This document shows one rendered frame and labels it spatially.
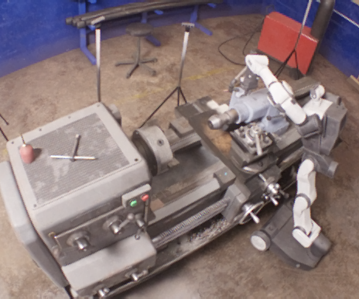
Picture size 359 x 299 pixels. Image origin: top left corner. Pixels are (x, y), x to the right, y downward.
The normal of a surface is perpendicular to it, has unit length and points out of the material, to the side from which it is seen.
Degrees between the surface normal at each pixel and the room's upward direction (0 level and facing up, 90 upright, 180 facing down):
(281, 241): 0
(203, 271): 0
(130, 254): 32
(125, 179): 45
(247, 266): 0
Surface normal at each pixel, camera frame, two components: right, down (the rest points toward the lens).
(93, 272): 0.37, -0.18
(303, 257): 0.10, -0.63
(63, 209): 0.46, 0.03
